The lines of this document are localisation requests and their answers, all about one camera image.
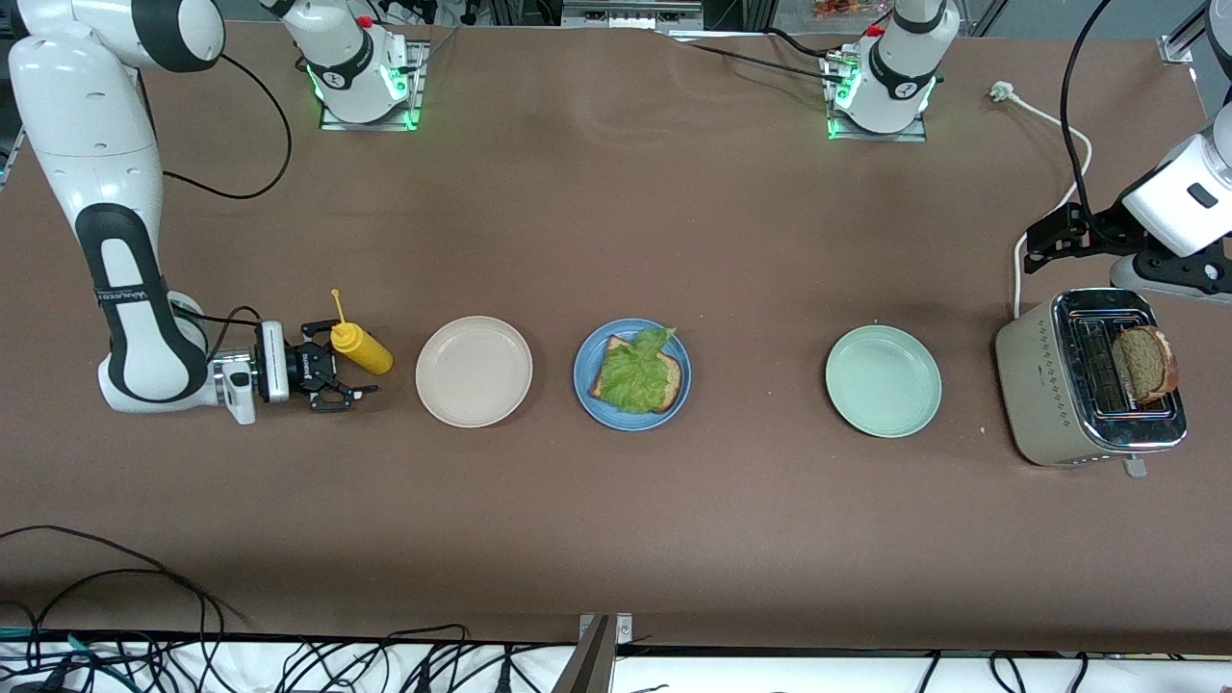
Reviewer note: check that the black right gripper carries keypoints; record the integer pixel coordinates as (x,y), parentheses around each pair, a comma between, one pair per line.
(297,368)

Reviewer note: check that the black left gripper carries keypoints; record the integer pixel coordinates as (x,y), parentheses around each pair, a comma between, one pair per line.
(1094,228)

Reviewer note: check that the green lettuce leaf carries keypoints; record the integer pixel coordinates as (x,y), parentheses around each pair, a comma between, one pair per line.
(637,375)

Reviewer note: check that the brown bread slice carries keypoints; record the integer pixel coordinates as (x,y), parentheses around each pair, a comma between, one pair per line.
(674,380)
(1145,366)

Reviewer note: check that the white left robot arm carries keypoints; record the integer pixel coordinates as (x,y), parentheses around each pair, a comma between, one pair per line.
(1184,202)

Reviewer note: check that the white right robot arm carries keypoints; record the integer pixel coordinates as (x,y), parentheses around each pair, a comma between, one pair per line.
(87,144)

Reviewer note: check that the beige plate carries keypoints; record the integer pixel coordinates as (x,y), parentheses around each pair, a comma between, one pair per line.
(474,372)

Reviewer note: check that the mint green plate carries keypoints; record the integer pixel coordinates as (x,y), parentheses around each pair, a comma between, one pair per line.
(884,381)

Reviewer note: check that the blue plate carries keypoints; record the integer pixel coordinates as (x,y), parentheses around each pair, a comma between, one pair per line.
(630,422)

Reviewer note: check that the yellow mustard squeeze bottle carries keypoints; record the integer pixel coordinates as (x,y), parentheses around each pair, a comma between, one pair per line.
(364,351)

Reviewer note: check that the beige chrome toaster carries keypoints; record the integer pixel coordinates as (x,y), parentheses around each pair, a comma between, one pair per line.
(1035,385)

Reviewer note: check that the orange snack packet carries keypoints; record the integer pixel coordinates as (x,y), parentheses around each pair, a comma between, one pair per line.
(837,8)

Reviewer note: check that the grey metal box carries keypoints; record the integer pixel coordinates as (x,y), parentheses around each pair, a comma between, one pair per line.
(630,14)

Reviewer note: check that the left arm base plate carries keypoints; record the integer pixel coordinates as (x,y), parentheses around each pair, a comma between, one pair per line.
(914,135)

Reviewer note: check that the small metal corner bracket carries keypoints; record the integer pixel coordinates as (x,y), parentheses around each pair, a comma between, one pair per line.
(1176,48)

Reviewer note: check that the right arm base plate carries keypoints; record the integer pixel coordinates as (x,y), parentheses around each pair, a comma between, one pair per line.
(416,87)

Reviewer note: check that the aluminium table frame rail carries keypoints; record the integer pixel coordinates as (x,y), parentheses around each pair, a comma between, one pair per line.
(12,159)

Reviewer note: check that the aluminium profile with bracket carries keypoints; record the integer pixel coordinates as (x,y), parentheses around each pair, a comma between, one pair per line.
(592,664)

